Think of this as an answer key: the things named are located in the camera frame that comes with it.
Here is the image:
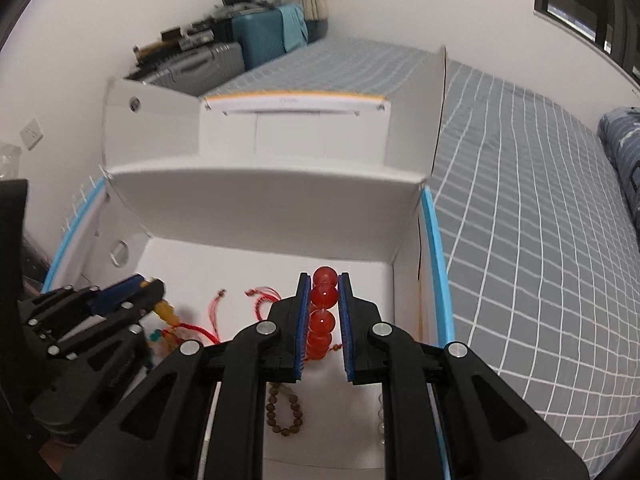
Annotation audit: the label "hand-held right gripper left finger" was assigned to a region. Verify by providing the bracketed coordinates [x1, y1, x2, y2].
[75, 272, 311, 480]

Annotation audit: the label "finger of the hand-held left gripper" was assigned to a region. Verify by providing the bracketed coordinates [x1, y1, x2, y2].
[47, 305, 157, 362]
[17, 274, 167, 329]

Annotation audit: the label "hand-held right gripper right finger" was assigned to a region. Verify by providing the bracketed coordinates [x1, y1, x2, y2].
[337, 272, 592, 480]

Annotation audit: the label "red bead bracelet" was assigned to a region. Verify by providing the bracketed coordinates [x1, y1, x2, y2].
[306, 266, 346, 361]

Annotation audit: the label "red cord bracelet yellow beads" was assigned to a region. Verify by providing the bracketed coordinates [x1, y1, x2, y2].
[155, 288, 228, 347]

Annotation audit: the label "white cardboard box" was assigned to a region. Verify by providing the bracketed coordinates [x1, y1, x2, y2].
[42, 45, 457, 480]

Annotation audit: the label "black panel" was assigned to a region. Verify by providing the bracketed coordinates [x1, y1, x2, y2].
[0, 179, 32, 480]

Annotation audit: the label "clear plastic wrap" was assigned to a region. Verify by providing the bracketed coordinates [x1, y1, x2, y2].
[0, 142, 24, 181]

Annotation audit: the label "grey suitcase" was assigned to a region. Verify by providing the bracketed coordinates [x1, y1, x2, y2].
[142, 42, 246, 89]

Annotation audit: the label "pile of dark clutter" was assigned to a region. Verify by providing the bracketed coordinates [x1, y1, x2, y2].
[132, 19, 234, 79]

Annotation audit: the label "teal suitcase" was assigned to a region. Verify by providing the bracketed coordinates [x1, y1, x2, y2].
[231, 6, 308, 69]

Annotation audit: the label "light blue cloth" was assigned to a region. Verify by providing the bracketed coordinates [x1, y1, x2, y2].
[277, 4, 309, 54]

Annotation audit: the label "rolled blue patterned duvet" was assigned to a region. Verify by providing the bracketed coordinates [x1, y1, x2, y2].
[597, 106, 640, 221]

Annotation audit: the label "dark framed window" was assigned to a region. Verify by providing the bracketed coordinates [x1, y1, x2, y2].
[534, 0, 640, 86]

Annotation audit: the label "pale bracelet with green bead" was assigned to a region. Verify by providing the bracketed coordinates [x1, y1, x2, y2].
[148, 328, 187, 349]

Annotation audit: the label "brown bead bracelet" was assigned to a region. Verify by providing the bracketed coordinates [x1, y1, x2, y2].
[265, 381, 306, 438]

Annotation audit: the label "white wall socket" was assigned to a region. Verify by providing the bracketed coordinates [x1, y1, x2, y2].
[20, 119, 44, 151]

